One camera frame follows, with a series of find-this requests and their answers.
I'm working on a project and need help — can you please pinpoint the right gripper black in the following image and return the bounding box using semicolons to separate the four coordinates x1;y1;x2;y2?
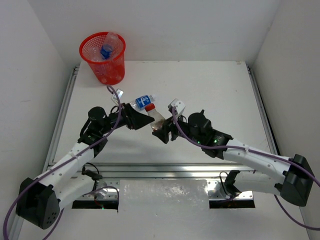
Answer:
153;111;203;145

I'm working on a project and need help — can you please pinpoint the red cap crushed bottle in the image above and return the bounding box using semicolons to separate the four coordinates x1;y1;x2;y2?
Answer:
144;103;165;131

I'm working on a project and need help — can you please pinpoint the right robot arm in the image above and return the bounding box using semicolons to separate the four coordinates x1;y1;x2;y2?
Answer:
152;111;315;207

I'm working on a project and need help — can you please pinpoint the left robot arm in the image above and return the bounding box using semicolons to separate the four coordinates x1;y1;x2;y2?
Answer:
15;103;155;230

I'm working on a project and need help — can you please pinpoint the red mesh waste bin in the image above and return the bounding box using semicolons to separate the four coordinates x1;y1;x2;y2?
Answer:
79;32;126;85

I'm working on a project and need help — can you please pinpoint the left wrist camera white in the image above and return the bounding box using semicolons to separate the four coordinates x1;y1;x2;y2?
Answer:
111;88;124;105

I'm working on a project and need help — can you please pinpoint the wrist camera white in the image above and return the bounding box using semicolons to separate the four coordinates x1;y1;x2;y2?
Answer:
167;98;186;118
111;88;124;105

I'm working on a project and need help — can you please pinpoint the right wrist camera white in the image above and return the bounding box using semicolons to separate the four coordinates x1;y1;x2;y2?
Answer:
167;98;186;118

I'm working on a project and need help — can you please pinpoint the aluminium front rail frame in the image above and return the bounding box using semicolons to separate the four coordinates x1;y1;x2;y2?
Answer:
71;162;258;209

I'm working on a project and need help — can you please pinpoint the left aluminium side rail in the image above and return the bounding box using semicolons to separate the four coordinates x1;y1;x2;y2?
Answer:
42;65;80;173

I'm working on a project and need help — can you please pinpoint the aluminium side rail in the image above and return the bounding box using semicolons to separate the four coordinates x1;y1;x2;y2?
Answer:
246;65;279;154
42;65;80;173

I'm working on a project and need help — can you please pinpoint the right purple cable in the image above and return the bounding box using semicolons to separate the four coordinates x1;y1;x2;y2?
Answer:
171;106;320;231

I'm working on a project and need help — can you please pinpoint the purple cable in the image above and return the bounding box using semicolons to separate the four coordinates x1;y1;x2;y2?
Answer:
2;85;123;240
171;106;320;231

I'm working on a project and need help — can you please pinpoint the right aluminium side rail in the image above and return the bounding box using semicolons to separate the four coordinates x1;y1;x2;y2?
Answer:
246;65;279;154

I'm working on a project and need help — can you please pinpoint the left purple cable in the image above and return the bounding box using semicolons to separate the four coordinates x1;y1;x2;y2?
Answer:
2;85;123;240

